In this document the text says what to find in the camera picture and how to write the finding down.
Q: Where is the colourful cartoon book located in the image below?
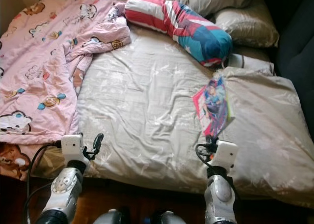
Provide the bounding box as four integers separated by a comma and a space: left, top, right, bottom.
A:
192, 76, 236, 138

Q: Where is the pink cartoon bear blanket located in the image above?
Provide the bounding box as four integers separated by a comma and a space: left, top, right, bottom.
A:
0, 0, 132, 181

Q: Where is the beige duvet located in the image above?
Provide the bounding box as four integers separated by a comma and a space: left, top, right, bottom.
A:
218, 66, 314, 208

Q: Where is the beige floral bed sheet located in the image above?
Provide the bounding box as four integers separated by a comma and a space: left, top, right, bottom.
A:
44, 25, 314, 208

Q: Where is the silver left robot leg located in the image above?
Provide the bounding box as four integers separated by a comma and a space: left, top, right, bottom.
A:
93, 209, 131, 224

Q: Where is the silver robot leg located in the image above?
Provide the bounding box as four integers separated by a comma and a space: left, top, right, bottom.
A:
150, 210, 187, 224
93, 209, 131, 224

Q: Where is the silver right robot leg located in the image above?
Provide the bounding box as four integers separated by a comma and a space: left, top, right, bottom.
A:
150, 210, 187, 224

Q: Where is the white cushion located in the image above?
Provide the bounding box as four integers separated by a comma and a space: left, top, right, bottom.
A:
226, 53, 276, 77

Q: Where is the red white blue striped pillow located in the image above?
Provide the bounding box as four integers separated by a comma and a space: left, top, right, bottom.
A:
124, 0, 234, 68

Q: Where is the beige floral pillow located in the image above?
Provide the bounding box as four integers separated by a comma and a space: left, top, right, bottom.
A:
213, 7, 281, 49

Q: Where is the dark blue armchair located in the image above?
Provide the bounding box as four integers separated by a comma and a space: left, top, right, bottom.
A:
262, 0, 314, 108

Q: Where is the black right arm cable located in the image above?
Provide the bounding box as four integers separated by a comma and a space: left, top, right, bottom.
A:
195, 142, 210, 167

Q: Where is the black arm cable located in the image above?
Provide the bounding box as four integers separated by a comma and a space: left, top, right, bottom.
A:
24, 140, 64, 224
195, 142, 210, 167

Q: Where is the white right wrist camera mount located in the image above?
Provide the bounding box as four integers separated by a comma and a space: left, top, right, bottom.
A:
216, 140, 240, 170

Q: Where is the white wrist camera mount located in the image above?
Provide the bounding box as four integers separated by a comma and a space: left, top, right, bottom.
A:
61, 135, 84, 161
216, 140, 240, 170

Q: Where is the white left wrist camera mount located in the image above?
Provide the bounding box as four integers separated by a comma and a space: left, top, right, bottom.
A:
61, 135, 84, 161

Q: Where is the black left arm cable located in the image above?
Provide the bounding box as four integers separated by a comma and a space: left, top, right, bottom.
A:
24, 140, 64, 224

